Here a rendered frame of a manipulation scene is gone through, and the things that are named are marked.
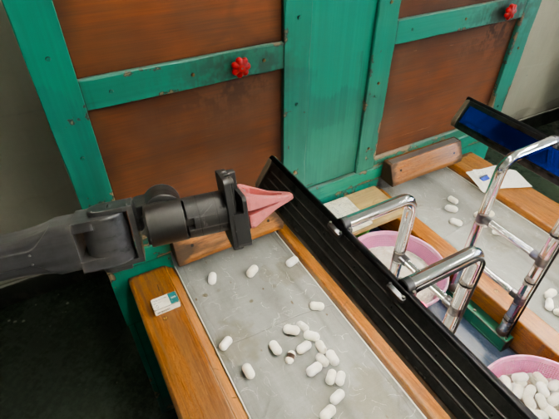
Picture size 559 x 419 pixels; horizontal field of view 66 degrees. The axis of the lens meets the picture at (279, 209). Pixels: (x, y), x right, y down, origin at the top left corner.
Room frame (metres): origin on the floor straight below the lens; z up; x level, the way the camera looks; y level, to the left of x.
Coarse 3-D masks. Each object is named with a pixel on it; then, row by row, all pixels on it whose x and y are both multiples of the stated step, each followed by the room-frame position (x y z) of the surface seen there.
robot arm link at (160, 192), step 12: (156, 192) 0.49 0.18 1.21; (168, 192) 0.49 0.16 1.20; (108, 204) 0.43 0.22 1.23; (120, 204) 0.42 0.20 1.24; (132, 204) 0.43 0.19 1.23; (144, 204) 0.47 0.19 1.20; (96, 216) 0.40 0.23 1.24; (132, 216) 0.41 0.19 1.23; (132, 228) 0.40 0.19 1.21; (144, 252) 0.40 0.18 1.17; (132, 264) 0.38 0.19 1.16
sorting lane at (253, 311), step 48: (192, 288) 0.69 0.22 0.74; (240, 288) 0.69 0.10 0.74; (288, 288) 0.69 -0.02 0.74; (240, 336) 0.56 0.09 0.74; (288, 336) 0.56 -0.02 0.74; (336, 336) 0.56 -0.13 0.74; (240, 384) 0.44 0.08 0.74; (288, 384) 0.44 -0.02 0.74; (336, 384) 0.44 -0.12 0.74; (384, 384) 0.44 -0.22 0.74
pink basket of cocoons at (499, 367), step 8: (504, 360) 0.48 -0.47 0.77; (512, 360) 0.49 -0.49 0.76; (520, 360) 0.49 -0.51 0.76; (528, 360) 0.49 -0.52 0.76; (536, 360) 0.48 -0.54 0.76; (544, 360) 0.48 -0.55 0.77; (496, 368) 0.47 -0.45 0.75; (504, 368) 0.48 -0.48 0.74; (512, 368) 0.48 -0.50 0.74; (520, 368) 0.48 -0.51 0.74; (528, 368) 0.48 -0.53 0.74; (536, 368) 0.48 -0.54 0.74; (544, 368) 0.47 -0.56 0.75; (552, 368) 0.47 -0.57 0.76; (544, 376) 0.47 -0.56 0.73; (552, 376) 0.46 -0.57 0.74
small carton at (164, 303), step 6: (168, 294) 0.64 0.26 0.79; (174, 294) 0.64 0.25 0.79; (156, 300) 0.62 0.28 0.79; (162, 300) 0.62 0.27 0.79; (168, 300) 0.62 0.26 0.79; (174, 300) 0.62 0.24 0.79; (156, 306) 0.61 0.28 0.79; (162, 306) 0.61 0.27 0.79; (168, 306) 0.61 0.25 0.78; (174, 306) 0.62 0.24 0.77; (180, 306) 0.62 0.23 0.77; (156, 312) 0.60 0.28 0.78; (162, 312) 0.60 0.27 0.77
